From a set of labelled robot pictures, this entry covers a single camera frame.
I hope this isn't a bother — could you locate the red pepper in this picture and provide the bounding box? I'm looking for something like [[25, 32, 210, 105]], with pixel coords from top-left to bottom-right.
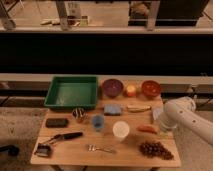
[[137, 125, 157, 134]]

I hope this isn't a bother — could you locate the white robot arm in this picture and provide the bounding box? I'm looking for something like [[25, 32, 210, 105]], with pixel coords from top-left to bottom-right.
[[158, 96, 213, 146]]

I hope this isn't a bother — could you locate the blue plastic cup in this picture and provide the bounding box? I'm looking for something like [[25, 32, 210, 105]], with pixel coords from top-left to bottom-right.
[[91, 115, 104, 131]]

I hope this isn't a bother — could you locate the white plastic cup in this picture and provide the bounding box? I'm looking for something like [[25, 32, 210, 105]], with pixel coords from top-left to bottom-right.
[[112, 121, 130, 141]]

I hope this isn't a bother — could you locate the purple bowl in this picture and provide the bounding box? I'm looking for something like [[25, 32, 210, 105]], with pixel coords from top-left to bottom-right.
[[102, 79, 124, 98]]

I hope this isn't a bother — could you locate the blue sponge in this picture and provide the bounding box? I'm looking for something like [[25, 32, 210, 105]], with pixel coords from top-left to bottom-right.
[[104, 105, 121, 116]]

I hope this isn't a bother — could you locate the apple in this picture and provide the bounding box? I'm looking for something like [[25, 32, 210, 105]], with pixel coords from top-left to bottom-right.
[[126, 85, 137, 97]]

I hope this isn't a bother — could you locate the green plastic tray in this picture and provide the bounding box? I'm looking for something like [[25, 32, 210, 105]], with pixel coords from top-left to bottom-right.
[[44, 76, 98, 110]]

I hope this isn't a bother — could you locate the banana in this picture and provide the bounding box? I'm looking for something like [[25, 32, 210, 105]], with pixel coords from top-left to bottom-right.
[[127, 105, 151, 113]]

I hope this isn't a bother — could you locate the orange bowl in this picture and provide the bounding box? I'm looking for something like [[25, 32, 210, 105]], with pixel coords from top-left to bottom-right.
[[141, 80, 161, 98]]

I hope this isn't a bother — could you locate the grey blue cloth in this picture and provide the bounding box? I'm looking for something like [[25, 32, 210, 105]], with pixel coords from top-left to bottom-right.
[[152, 107, 163, 121]]

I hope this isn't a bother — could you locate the metal fork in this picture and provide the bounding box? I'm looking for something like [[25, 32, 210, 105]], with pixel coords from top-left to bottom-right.
[[87, 144, 116, 154]]

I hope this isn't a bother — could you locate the black rectangular block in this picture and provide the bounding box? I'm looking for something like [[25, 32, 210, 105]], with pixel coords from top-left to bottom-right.
[[45, 118, 68, 128]]

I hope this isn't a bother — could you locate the bunch of dark grapes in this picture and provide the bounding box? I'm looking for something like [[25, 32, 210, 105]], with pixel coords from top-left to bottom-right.
[[139, 141, 174, 160]]

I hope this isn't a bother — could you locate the small black metal clip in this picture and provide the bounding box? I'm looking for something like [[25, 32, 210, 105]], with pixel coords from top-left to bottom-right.
[[34, 144, 52, 157]]

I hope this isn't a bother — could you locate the black object on floor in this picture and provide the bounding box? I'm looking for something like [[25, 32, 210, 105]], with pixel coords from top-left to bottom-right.
[[0, 145, 19, 156]]

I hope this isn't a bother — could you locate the black handled knife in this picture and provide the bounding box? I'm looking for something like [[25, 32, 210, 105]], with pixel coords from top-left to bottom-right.
[[42, 132, 83, 144]]

